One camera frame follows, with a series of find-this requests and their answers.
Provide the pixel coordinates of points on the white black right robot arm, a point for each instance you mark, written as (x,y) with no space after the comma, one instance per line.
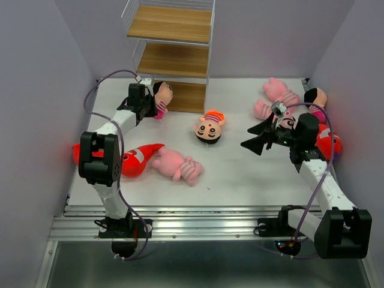
(343,231)

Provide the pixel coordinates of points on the boy doll orange shorts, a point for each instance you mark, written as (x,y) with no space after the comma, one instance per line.
(209,128)

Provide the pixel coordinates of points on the pink pig plush upper right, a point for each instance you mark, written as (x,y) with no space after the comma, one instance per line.
(277,90)

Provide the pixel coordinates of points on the aluminium mounting rail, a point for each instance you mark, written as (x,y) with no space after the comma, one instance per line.
(194,223)

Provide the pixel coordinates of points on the pink pig plush lower right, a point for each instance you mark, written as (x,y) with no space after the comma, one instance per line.
(262,111)

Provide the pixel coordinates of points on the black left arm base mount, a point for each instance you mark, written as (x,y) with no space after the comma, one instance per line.
(129,241)

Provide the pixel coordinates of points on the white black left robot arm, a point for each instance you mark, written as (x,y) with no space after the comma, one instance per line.
(100,152)

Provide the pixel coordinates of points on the boy doll far right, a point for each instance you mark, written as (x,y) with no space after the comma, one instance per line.
(319,98)

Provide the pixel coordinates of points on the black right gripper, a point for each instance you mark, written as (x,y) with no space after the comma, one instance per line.
(256,144)

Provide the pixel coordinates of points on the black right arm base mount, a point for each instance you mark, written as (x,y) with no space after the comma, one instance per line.
(278,227)

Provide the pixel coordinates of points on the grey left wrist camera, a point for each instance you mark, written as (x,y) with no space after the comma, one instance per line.
(147,81)

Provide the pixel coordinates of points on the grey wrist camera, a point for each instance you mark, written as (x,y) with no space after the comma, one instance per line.
(147,81)
(281,115)

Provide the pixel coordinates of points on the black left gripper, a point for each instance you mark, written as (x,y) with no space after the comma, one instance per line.
(153,111)

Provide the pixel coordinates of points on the red fish plush right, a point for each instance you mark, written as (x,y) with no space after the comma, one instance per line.
(323,142)

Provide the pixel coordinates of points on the red fish plush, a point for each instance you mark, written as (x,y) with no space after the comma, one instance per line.
(135,160)
(323,142)

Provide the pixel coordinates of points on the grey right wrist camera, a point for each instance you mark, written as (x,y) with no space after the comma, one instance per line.
(281,115)

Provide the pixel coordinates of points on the pink pig plush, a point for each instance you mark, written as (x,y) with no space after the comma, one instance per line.
(173,164)
(277,90)
(262,111)

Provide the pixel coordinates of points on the boy doll pink shorts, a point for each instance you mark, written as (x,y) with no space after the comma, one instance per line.
(163,94)

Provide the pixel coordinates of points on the red fish plush left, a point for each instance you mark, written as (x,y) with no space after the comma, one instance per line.
(135,160)

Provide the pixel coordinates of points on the pink pig plush centre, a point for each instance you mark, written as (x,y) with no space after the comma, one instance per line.
(173,164)

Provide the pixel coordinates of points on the red shark plush left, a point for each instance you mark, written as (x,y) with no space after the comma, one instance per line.
(76,153)

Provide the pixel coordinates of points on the wooden three-tier wire shelf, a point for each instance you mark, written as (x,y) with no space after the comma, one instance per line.
(172,43)

